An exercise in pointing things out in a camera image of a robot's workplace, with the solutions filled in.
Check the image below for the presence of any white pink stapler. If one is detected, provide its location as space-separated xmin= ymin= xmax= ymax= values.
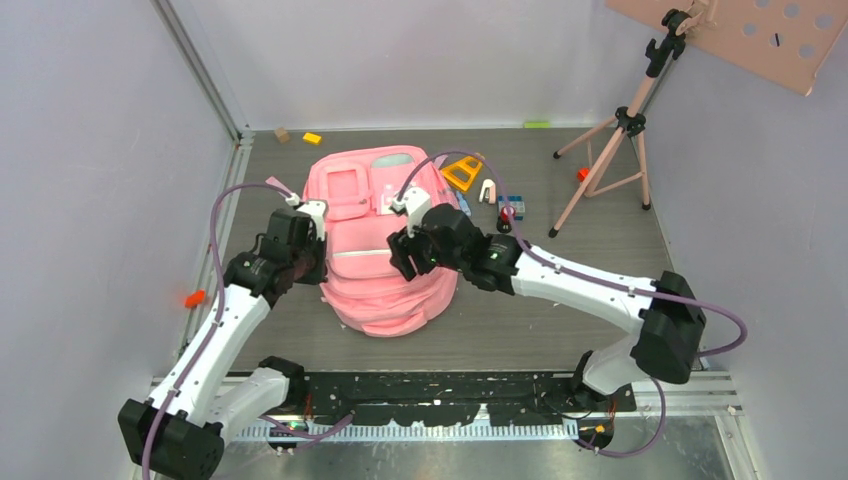
xmin=478 ymin=179 xmax=497 ymax=205

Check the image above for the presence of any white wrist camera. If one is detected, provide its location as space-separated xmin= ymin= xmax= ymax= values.
xmin=390 ymin=187 xmax=433 ymax=238
xmin=285 ymin=194 xmax=329 ymax=241

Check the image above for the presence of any orange clip on frame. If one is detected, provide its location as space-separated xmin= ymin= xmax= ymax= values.
xmin=183 ymin=290 xmax=206 ymax=309

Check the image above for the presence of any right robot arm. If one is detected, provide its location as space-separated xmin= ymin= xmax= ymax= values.
xmin=387 ymin=204 xmax=706 ymax=411

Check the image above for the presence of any yellow triangle ruler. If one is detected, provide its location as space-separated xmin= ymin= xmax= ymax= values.
xmin=440 ymin=156 xmax=483 ymax=194

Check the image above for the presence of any small wooden block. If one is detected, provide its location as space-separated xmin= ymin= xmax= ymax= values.
xmin=274 ymin=128 xmax=291 ymax=144

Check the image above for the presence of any pink student backpack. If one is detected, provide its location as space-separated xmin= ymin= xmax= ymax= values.
xmin=303 ymin=145 xmax=458 ymax=337

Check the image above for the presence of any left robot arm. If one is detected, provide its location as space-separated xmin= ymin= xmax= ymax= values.
xmin=118 ymin=200 xmax=327 ymax=479

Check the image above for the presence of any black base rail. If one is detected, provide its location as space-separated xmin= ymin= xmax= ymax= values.
xmin=270 ymin=371 xmax=637 ymax=447

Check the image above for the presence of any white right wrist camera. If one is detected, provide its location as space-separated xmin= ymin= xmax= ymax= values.
xmin=390 ymin=187 xmax=433 ymax=238

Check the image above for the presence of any blue toy brick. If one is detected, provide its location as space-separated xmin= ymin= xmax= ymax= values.
xmin=497 ymin=195 xmax=526 ymax=221

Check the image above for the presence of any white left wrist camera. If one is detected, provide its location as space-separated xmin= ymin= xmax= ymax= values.
xmin=285 ymin=194 xmax=329 ymax=241

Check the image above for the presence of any small yellow brick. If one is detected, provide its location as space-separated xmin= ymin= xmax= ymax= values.
xmin=302 ymin=132 xmax=323 ymax=145

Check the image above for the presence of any pink tripod music stand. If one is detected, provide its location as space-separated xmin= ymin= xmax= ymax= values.
xmin=548 ymin=0 xmax=847 ymax=238

